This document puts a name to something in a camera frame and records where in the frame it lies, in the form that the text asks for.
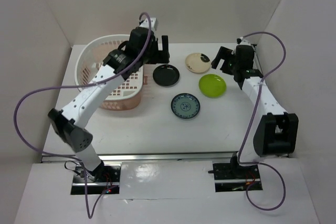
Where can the cream plate with dark patch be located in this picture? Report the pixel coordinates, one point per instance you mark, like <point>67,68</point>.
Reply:
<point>198,63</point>

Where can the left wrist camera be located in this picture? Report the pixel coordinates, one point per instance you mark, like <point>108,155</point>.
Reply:
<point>153,23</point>

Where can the white pink dish rack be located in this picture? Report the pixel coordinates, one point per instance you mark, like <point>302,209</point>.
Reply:
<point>127,95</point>

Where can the aluminium rail frame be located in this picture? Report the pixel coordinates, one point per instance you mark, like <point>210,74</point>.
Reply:
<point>151,130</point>

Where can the blue white patterned plate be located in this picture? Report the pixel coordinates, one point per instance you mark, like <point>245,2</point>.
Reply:
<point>185,106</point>

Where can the green plate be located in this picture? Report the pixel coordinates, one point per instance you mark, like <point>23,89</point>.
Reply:
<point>212,85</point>

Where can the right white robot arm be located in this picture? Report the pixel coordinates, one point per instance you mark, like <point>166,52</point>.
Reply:
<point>273,131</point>

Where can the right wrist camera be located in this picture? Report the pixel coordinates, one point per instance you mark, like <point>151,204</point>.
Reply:
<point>242,42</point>

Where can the black plate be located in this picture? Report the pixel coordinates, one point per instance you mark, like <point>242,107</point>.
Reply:
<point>166,75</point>

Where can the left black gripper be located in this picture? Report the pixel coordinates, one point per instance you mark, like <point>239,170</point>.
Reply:
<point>160,56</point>

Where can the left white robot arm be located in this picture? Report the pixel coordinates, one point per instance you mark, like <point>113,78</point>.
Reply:
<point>69,123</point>

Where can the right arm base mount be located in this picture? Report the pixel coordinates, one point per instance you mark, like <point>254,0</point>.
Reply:
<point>229,179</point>

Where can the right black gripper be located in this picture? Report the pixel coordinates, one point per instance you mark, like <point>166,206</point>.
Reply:
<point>223,53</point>

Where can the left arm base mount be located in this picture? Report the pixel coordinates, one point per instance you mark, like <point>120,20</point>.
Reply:
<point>96,186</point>

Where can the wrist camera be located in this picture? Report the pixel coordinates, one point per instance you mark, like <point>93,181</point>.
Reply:
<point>242,42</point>
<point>153,23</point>

